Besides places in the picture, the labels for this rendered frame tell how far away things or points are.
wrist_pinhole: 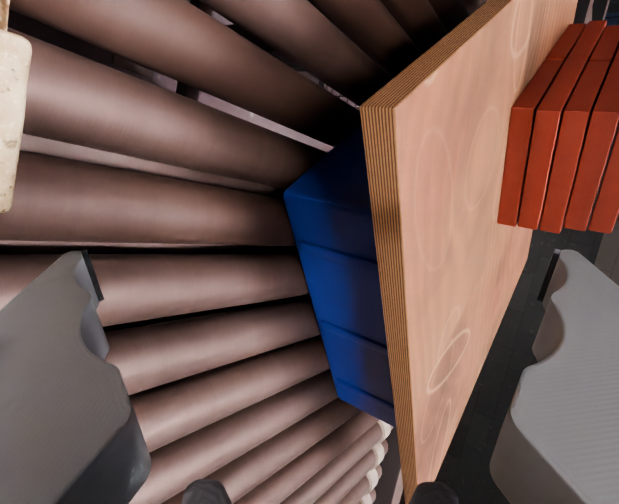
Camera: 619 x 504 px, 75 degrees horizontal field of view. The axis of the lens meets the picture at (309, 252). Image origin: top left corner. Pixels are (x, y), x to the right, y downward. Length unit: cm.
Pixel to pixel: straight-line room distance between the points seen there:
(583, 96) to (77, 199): 38
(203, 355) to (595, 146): 35
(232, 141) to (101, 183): 9
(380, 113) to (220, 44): 12
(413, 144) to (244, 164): 13
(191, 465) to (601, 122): 41
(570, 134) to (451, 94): 18
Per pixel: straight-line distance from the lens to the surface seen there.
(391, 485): 88
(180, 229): 26
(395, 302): 26
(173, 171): 30
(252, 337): 34
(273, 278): 34
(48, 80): 22
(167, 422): 32
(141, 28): 24
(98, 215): 23
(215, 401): 34
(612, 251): 468
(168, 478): 35
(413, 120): 21
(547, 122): 40
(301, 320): 39
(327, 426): 54
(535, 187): 44
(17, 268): 23
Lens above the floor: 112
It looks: 33 degrees down
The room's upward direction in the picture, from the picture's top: 107 degrees clockwise
